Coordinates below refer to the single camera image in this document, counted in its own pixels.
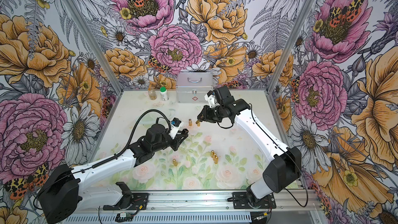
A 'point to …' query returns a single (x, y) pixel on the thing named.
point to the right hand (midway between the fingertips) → (200, 120)
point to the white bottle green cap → (163, 92)
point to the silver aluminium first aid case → (192, 87)
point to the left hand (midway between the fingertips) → (184, 137)
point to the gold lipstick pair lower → (216, 159)
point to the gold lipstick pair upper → (213, 154)
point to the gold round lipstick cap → (198, 123)
